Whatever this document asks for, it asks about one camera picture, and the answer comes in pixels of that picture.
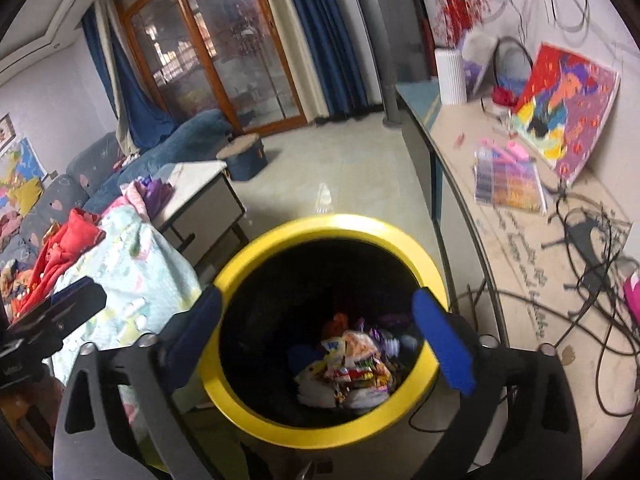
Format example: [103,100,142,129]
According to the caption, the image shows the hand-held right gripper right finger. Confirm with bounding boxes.
[411,287,584,480]

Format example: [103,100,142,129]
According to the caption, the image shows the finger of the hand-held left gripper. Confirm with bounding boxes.
[7,277,108,357]

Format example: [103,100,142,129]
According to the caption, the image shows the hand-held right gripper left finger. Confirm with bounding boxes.
[52,285,223,480]

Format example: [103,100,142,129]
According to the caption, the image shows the purple candy wrapper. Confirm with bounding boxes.
[370,314,417,358]

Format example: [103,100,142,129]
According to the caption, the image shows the pile of snack wrappers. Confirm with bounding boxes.
[294,327,401,412]

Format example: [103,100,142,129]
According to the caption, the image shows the yellow rimmed black trash bin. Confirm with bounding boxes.
[199,213,449,449]

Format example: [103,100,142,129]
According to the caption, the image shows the red blanket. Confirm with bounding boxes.
[16,207,107,312]

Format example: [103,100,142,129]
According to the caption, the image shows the cartoon cat printed blanket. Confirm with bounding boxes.
[50,205,204,426]

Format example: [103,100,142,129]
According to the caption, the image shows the yellow pillow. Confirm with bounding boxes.
[9,176,44,217]

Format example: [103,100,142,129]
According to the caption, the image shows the pink cloth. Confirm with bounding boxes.
[119,180,152,221]

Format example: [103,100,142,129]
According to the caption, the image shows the blue heart patterned sofa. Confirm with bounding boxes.
[0,109,233,291]

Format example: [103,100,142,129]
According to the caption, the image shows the white top coffee table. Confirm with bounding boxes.
[149,160,249,257]

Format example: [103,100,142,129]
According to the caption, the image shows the country map poster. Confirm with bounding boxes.
[0,136,44,202]

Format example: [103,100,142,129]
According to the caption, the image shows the round blue stool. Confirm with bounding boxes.
[215,133,269,183]

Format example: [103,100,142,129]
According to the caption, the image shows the pink pens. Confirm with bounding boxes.
[491,139,532,164]

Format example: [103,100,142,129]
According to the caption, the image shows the blue curtain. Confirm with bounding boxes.
[80,2,177,157]
[277,0,372,122]

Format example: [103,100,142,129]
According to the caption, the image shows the red basket with black hoop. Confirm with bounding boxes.
[491,36,535,107]

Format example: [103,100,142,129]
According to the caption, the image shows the colourful painting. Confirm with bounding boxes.
[509,43,621,187]

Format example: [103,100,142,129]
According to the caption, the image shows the white ribbed vase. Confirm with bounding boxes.
[433,47,469,107]

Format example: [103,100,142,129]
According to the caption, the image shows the white purple card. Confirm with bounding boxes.
[461,29,497,97]

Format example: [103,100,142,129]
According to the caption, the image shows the wooden sliding glass door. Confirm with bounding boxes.
[111,0,309,137]

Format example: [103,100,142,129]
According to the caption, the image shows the silver tower air conditioner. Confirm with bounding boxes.
[347,0,407,129]

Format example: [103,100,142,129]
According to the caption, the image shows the red berry branches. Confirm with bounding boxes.
[431,0,494,47]

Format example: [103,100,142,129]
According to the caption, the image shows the bundle of black cables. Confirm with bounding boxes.
[542,185,640,418]

